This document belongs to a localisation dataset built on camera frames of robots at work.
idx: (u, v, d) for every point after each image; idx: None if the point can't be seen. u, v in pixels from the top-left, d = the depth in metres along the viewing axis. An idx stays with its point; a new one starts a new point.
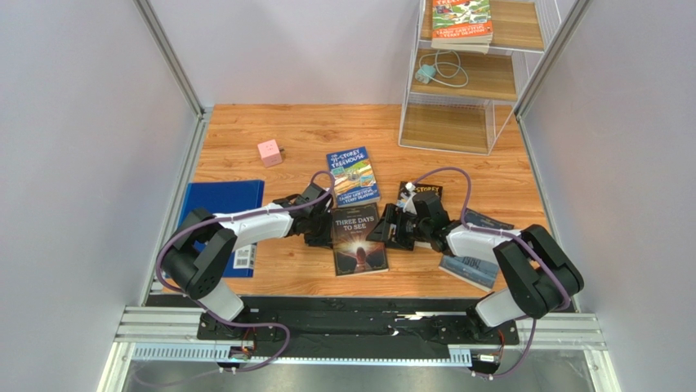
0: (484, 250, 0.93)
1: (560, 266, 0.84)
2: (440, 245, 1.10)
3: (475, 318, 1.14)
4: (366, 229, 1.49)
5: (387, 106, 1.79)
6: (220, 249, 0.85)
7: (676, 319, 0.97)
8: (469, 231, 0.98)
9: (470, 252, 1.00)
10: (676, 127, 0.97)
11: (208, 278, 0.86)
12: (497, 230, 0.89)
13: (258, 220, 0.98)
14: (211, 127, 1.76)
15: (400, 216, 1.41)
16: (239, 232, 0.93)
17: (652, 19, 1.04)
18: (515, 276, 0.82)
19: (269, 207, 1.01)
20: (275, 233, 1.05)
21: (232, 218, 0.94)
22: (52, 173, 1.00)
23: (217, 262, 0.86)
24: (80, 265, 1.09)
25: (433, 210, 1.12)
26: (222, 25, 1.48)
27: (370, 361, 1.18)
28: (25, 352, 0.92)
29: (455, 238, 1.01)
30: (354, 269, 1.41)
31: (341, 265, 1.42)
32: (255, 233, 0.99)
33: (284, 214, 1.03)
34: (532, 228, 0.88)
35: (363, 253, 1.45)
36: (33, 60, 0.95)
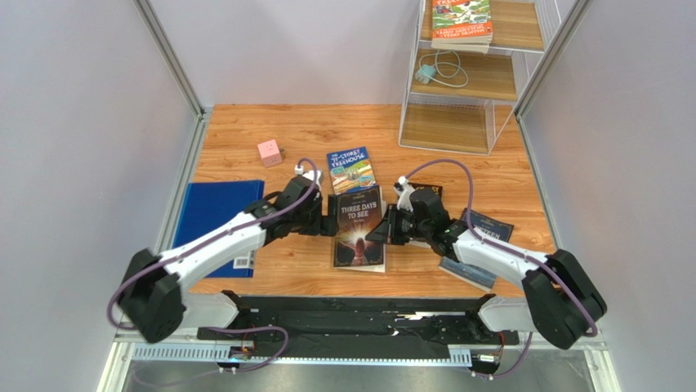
0: (501, 269, 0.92)
1: (588, 298, 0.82)
2: (444, 247, 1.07)
3: (475, 321, 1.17)
4: (367, 218, 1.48)
5: (388, 106, 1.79)
6: (158, 305, 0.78)
7: (677, 320, 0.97)
8: (483, 244, 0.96)
9: (483, 265, 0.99)
10: (676, 126, 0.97)
11: (162, 323, 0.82)
12: (523, 254, 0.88)
13: (213, 250, 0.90)
14: (211, 127, 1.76)
15: (394, 211, 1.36)
16: (189, 272, 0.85)
17: (652, 19, 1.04)
18: (542, 308, 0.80)
19: (229, 227, 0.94)
20: (247, 247, 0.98)
21: (178, 256, 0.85)
22: (51, 172, 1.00)
23: (167, 309, 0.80)
24: (79, 265, 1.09)
25: (434, 211, 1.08)
26: (221, 25, 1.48)
27: (370, 361, 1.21)
28: (24, 351, 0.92)
29: (462, 246, 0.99)
30: (351, 260, 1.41)
31: (340, 256, 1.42)
32: (215, 261, 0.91)
33: (252, 230, 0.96)
34: (560, 255, 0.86)
35: (362, 244, 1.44)
36: (33, 60, 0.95)
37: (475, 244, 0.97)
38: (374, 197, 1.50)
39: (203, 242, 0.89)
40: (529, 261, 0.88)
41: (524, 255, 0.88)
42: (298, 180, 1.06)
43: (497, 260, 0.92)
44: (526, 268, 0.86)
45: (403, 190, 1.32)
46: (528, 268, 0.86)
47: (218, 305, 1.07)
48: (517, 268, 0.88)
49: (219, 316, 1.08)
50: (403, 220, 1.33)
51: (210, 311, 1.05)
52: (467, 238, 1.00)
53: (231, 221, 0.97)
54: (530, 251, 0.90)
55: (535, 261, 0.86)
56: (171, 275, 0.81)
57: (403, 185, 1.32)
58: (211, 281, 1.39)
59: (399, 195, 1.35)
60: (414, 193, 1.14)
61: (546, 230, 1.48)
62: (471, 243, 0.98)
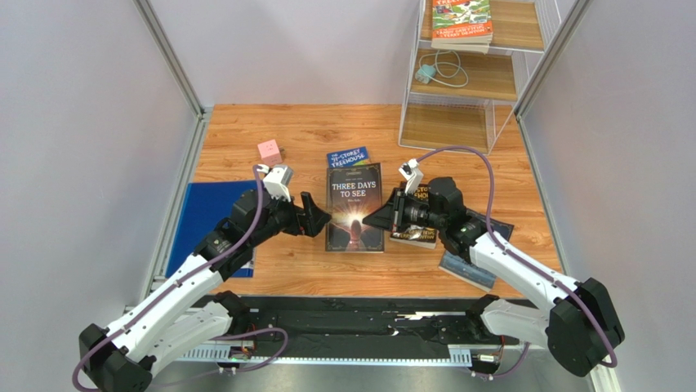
0: (523, 285, 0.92)
1: (609, 329, 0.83)
2: (457, 245, 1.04)
3: (475, 320, 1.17)
4: (365, 198, 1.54)
5: (388, 106, 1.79)
6: (115, 378, 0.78)
7: (677, 320, 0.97)
8: (505, 254, 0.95)
9: (497, 274, 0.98)
10: (676, 126, 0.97)
11: (128, 389, 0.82)
12: (552, 279, 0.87)
13: (162, 309, 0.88)
14: (211, 127, 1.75)
15: (402, 198, 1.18)
16: (138, 340, 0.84)
17: (652, 18, 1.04)
18: (567, 337, 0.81)
19: (177, 279, 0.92)
20: (206, 291, 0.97)
21: (125, 328, 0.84)
22: (51, 172, 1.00)
23: (124, 380, 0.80)
24: (79, 265, 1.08)
25: (453, 207, 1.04)
26: (221, 24, 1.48)
27: (369, 361, 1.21)
28: (23, 352, 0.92)
29: (479, 253, 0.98)
30: (346, 245, 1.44)
31: (333, 241, 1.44)
32: (171, 316, 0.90)
33: (202, 274, 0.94)
34: (591, 286, 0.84)
35: (357, 227, 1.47)
36: (34, 60, 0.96)
37: (495, 254, 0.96)
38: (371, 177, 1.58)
39: (151, 304, 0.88)
40: (557, 287, 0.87)
41: (552, 280, 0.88)
42: (240, 205, 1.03)
43: (521, 278, 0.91)
44: (554, 294, 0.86)
45: (410, 175, 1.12)
46: (555, 295, 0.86)
47: (206, 323, 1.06)
48: (543, 291, 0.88)
49: (212, 331, 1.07)
50: (413, 207, 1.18)
51: (197, 334, 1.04)
52: (486, 244, 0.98)
53: (180, 270, 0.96)
54: (555, 273, 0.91)
55: (564, 289, 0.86)
56: (118, 351, 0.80)
57: (411, 170, 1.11)
58: None
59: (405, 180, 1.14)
60: (433, 184, 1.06)
61: (546, 230, 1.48)
62: (491, 251, 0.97)
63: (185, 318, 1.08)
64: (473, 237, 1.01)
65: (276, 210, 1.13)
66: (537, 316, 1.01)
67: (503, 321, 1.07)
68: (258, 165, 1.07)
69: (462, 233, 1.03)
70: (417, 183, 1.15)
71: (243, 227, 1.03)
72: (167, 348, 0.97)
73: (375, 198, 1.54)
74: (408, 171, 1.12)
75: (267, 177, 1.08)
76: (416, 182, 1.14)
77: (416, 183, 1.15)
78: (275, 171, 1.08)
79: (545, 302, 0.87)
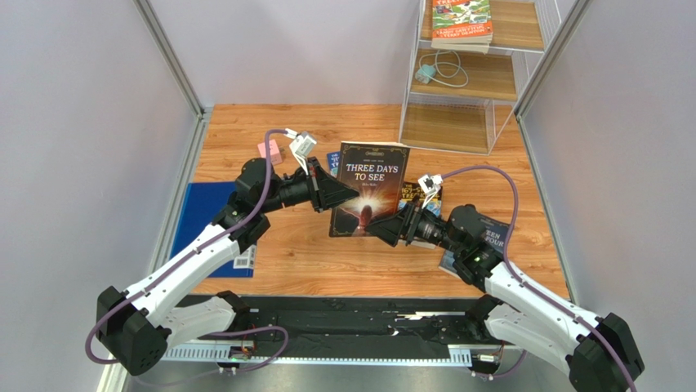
0: (542, 318, 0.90)
1: (631, 363, 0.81)
2: (471, 276, 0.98)
3: (475, 322, 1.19)
4: (381, 184, 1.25)
5: (388, 106, 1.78)
6: (135, 337, 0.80)
7: (679, 320, 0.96)
8: (521, 287, 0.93)
9: (513, 305, 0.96)
10: (676, 126, 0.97)
11: (144, 355, 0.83)
12: (574, 315, 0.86)
13: (181, 275, 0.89)
14: (211, 127, 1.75)
15: (417, 215, 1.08)
16: (159, 302, 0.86)
17: (651, 18, 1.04)
18: (590, 372, 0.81)
19: (198, 244, 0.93)
20: (226, 258, 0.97)
21: (144, 291, 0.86)
22: (51, 173, 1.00)
23: (143, 344, 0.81)
24: (77, 266, 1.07)
25: (478, 240, 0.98)
26: (220, 24, 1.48)
27: (370, 361, 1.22)
28: (22, 352, 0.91)
29: (495, 286, 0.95)
30: (353, 229, 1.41)
31: (338, 225, 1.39)
32: (190, 282, 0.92)
33: (220, 244, 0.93)
34: (613, 322, 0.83)
35: (368, 214, 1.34)
36: (35, 60, 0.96)
37: (512, 287, 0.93)
38: (399, 162, 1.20)
39: (171, 269, 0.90)
40: (579, 322, 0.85)
41: (574, 315, 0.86)
42: (244, 178, 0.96)
43: (542, 312, 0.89)
44: (576, 331, 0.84)
45: (431, 190, 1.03)
46: (577, 331, 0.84)
47: (213, 313, 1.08)
48: (565, 327, 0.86)
49: (217, 323, 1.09)
50: (426, 223, 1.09)
51: (204, 321, 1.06)
52: (502, 275, 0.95)
53: (199, 237, 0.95)
54: (574, 306, 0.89)
55: (586, 325, 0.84)
56: (139, 312, 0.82)
57: (433, 184, 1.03)
58: (211, 281, 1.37)
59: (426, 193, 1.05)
60: (456, 216, 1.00)
61: (546, 230, 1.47)
62: (508, 283, 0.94)
63: (194, 305, 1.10)
64: (487, 266, 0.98)
65: (291, 182, 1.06)
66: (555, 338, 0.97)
67: (514, 334, 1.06)
68: (286, 129, 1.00)
69: (478, 263, 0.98)
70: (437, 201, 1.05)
71: (252, 201, 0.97)
72: (179, 326, 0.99)
73: (394, 184, 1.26)
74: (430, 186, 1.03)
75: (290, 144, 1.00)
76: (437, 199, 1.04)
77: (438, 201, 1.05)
78: (296, 138, 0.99)
79: (568, 338, 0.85)
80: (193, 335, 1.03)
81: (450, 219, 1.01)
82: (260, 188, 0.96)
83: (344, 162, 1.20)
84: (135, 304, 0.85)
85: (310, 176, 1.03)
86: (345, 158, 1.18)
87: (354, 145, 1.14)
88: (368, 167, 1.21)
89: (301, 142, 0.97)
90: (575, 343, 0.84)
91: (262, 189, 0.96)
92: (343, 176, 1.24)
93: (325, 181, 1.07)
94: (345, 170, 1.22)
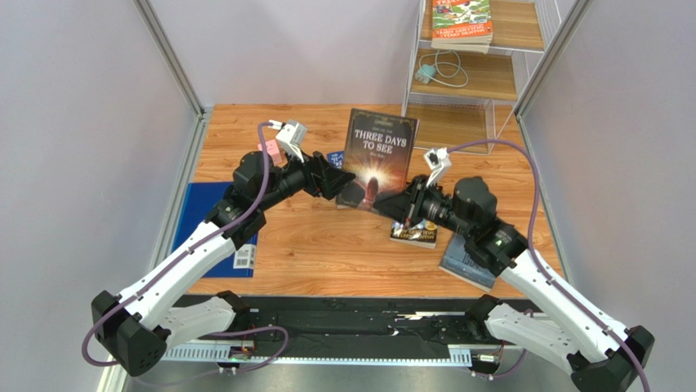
0: (566, 323, 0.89)
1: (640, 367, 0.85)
2: (488, 256, 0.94)
3: (475, 323, 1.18)
4: (390, 157, 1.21)
5: (388, 106, 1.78)
6: (129, 340, 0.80)
7: (679, 320, 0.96)
8: (549, 285, 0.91)
9: (535, 302, 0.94)
10: (676, 126, 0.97)
11: (142, 357, 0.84)
12: (605, 327, 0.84)
13: (174, 278, 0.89)
14: (211, 127, 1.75)
15: (421, 192, 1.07)
16: (153, 305, 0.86)
17: (651, 19, 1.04)
18: (613, 385, 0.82)
19: (189, 244, 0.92)
20: (220, 257, 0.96)
21: (137, 296, 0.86)
22: (51, 173, 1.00)
23: (138, 346, 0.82)
24: (76, 267, 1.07)
25: (488, 216, 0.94)
26: (221, 24, 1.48)
27: (369, 361, 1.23)
28: (22, 352, 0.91)
29: (520, 278, 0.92)
30: (360, 201, 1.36)
31: (347, 196, 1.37)
32: (185, 282, 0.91)
33: (214, 242, 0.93)
34: (643, 336, 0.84)
35: (374, 188, 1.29)
36: (36, 60, 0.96)
37: (540, 283, 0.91)
38: (408, 135, 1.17)
39: (163, 272, 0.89)
40: (608, 334, 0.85)
41: (604, 327, 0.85)
42: (243, 171, 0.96)
43: (568, 318, 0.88)
44: (605, 343, 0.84)
45: (436, 167, 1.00)
46: (608, 344, 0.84)
47: (212, 314, 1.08)
48: (593, 338, 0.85)
49: (216, 323, 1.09)
50: (431, 202, 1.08)
51: (204, 322, 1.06)
52: (528, 267, 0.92)
53: (193, 236, 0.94)
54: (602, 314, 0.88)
55: (615, 337, 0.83)
56: (131, 318, 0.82)
57: (439, 160, 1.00)
58: (211, 281, 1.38)
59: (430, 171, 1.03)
60: (460, 189, 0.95)
61: (546, 230, 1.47)
62: (533, 278, 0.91)
63: (193, 305, 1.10)
64: (507, 250, 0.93)
65: (287, 172, 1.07)
66: (555, 337, 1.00)
67: (513, 332, 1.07)
68: (269, 121, 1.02)
69: (498, 247, 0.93)
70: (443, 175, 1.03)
71: (250, 194, 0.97)
72: (180, 326, 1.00)
73: (402, 159, 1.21)
74: (434, 161, 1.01)
75: (278, 134, 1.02)
76: (442, 175, 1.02)
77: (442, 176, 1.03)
78: (286, 128, 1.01)
79: (592, 348, 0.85)
80: (194, 335, 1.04)
81: (455, 193, 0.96)
82: (259, 180, 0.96)
83: (351, 129, 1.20)
84: (127, 308, 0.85)
85: (306, 162, 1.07)
86: (355, 122, 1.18)
87: (363, 112, 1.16)
88: (376, 136, 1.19)
89: (294, 131, 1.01)
90: (601, 354, 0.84)
91: (260, 181, 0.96)
92: (351, 145, 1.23)
93: (327, 170, 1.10)
94: (352, 138, 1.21)
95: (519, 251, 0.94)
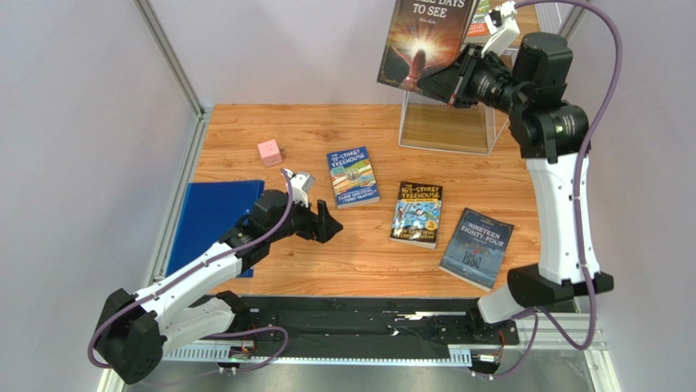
0: (553, 237, 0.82)
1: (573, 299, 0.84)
2: (534, 135, 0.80)
3: (475, 314, 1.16)
4: (443, 22, 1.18)
5: (388, 106, 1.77)
6: (140, 341, 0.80)
7: (681, 320, 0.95)
8: (568, 199, 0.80)
9: (537, 198, 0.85)
10: (679, 126, 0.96)
11: (140, 363, 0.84)
12: (583, 262, 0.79)
13: (190, 283, 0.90)
14: (211, 127, 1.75)
15: (475, 61, 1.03)
16: (167, 308, 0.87)
17: (652, 19, 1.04)
18: (538, 295, 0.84)
19: (206, 258, 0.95)
20: (226, 276, 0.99)
21: (155, 295, 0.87)
22: (51, 173, 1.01)
23: (145, 348, 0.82)
24: (74, 269, 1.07)
25: (548, 82, 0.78)
26: (221, 24, 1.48)
27: (370, 361, 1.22)
28: (22, 353, 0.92)
29: (547, 175, 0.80)
30: (401, 82, 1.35)
31: (387, 71, 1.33)
32: (198, 291, 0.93)
33: (228, 260, 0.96)
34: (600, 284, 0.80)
35: (420, 61, 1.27)
36: (36, 61, 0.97)
37: (562, 191, 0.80)
38: None
39: (180, 277, 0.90)
40: (579, 269, 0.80)
41: (582, 262, 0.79)
42: (262, 202, 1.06)
43: (559, 234, 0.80)
44: (569, 273, 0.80)
45: (497, 31, 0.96)
46: (570, 275, 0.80)
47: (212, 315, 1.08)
48: (563, 262, 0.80)
49: (216, 325, 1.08)
50: (483, 77, 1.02)
51: (202, 327, 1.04)
52: (565, 170, 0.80)
53: (207, 252, 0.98)
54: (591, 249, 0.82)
55: (585, 274, 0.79)
56: (148, 315, 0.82)
57: (502, 21, 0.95)
58: None
59: (493, 36, 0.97)
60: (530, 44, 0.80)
61: None
62: (559, 184, 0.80)
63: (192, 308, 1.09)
64: (561, 141, 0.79)
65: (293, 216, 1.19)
66: None
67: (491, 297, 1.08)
68: (285, 169, 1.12)
69: (555, 134, 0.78)
70: (506, 40, 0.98)
71: (263, 224, 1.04)
72: (176, 332, 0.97)
73: (457, 24, 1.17)
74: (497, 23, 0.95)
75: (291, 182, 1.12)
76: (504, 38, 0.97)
77: (501, 40, 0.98)
78: (297, 176, 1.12)
79: (555, 269, 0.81)
80: (191, 338, 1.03)
81: (523, 46, 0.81)
82: (275, 211, 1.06)
83: None
84: (143, 305, 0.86)
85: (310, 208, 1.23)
86: None
87: None
88: None
89: (307, 183, 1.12)
90: (557, 279, 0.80)
91: (276, 213, 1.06)
92: (400, 11, 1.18)
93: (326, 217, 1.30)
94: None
95: (568, 148, 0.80)
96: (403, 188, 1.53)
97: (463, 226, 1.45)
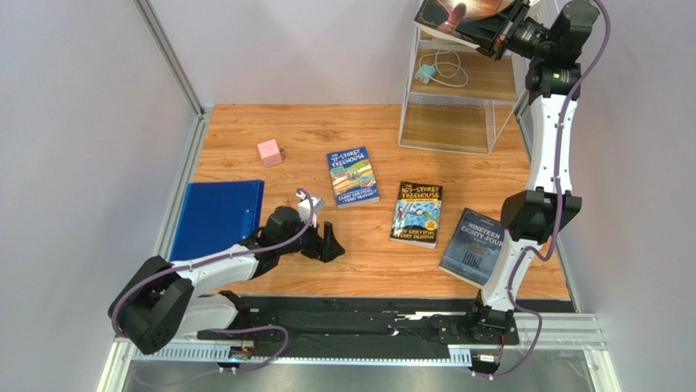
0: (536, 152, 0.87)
1: (549, 224, 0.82)
2: (537, 80, 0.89)
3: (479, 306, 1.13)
4: None
5: (388, 106, 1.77)
6: (174, 302, 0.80)
7: (681, 319, 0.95)
8: (554, 126, 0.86)
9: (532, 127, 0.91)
10: (679, 126, 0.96)
11: (160, 331, 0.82)
12: (559, 173, 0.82)
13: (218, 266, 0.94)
14: (211, 127, 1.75)
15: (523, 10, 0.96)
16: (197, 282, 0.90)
17: (651, 19, 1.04)
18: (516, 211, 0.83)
19: (233, 250, 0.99)
20: (240, 276, 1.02)
21: (190, 266, 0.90)
22: (51, 175, 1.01)
23: (173, 314, 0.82)
24: (75, 267, 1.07)
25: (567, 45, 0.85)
26: (221, 24, 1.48)
27: (369, 361, 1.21)
28: (21, 351, 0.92)
29: (539, 108, 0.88)
30: (439, 24, 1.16)
31: (427, 14, 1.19)
32: (219, 278, 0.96)
33: (249, 258, 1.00)
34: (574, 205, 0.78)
35: (461, 11, 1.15)
36: (36, 62, 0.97)
37: (550, 120, 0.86)
38: None
39: (210, 258, 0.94)
40: (552, 181, 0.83)
41: (557, 174, 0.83)
42: (278, 216, 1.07)
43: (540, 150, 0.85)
44: (542, 182, 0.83)
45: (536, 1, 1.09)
46: (544, 184, 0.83)
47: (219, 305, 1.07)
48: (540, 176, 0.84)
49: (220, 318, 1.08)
50: (528, 30, 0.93)
51: (209, 314, 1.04)
52: (555, 104, 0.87)
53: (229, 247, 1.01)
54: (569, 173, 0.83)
55: (556, 185, 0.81)
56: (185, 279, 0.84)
57: None
58: None
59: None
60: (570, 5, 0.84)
61: None
62: (548, 114, 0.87)
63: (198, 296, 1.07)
64: (556, 86, 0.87)
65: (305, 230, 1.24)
66: None
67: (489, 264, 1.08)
68: (298, 189, 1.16)
69: (553, 81, 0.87)
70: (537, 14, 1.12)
71: (275, 237, 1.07)
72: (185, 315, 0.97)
73: None
74: None
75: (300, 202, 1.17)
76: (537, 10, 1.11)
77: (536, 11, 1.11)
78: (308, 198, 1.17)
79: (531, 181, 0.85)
80: (195, 327, 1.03)
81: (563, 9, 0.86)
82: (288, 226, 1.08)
83: None
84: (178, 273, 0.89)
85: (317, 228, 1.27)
86: None
87: None
88: None
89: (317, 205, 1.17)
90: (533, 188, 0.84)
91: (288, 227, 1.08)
92: None
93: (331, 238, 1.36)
94: None
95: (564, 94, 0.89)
96: (403, 188, 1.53)
97: (463, 226, 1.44)
